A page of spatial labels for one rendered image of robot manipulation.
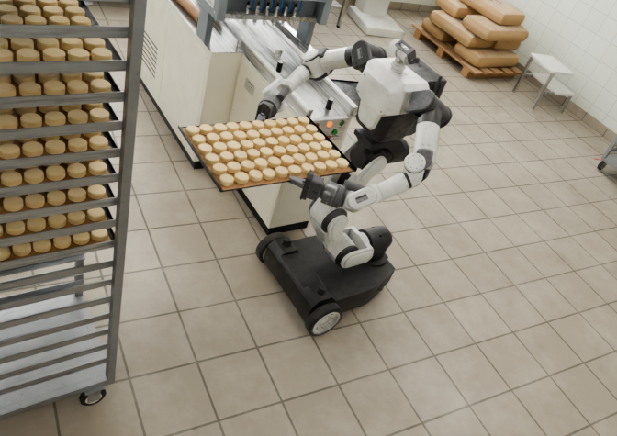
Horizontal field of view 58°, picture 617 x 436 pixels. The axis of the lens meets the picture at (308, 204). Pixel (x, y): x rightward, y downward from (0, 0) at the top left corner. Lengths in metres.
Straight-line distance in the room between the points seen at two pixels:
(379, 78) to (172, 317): 1.48
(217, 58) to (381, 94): 1.26
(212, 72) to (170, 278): 1.19
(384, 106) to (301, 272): 1.04
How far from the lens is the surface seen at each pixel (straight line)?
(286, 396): 2.69
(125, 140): 1.62
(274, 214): 3.20
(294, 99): 2.89
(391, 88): 2.30
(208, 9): 3.28
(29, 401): 2.42
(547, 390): 3.38
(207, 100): 3.42
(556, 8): 7.15
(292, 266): 2.94
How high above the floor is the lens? 2.21
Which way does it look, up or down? 37 degrees down
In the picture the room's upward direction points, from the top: 19 degrees clockwise
